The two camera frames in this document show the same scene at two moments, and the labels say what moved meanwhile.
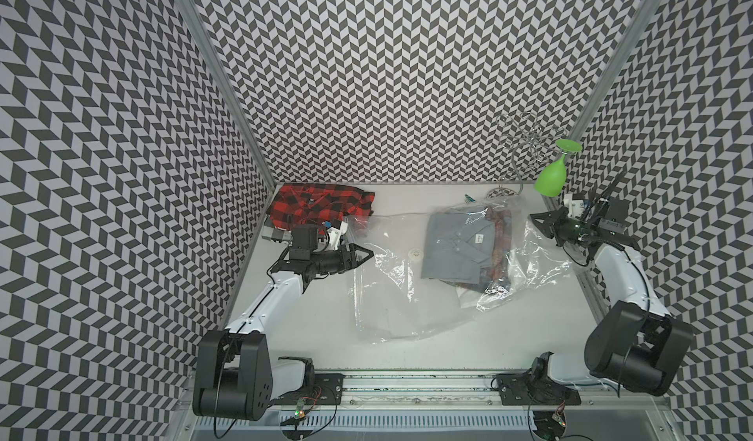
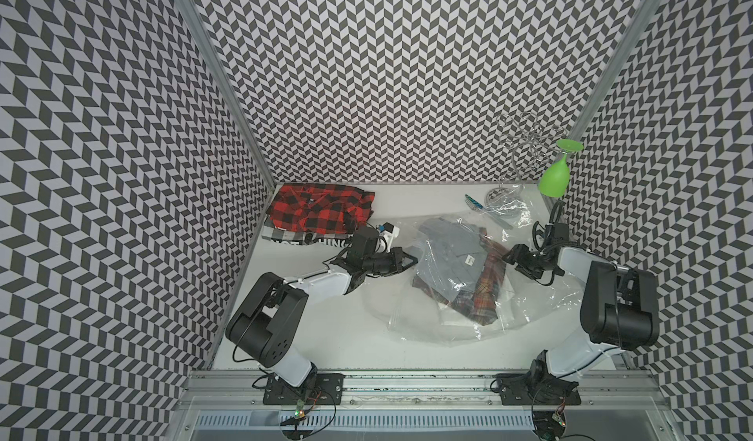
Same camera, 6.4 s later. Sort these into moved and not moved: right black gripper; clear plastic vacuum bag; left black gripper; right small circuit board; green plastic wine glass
Moved: clear plastic vacuum bag; right black gripper; left black gripper
Not moved: green plastic wine glass; right small circuit board
